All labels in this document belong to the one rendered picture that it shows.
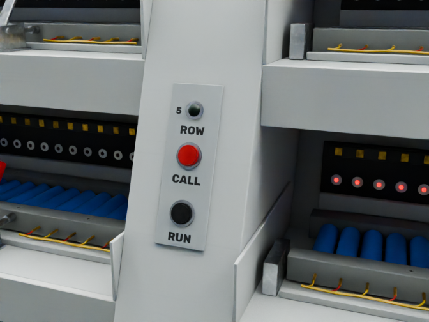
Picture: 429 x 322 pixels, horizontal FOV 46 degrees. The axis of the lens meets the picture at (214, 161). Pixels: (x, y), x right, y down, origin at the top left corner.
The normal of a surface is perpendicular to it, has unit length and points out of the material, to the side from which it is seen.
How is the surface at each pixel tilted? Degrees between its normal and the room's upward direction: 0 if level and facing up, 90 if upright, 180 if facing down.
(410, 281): 109
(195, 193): 90
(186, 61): 90
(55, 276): 19
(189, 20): 90
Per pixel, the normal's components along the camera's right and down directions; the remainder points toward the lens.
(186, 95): -0.31, -0.06
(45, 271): 0.01, -0.96
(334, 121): -0.33, 0.26
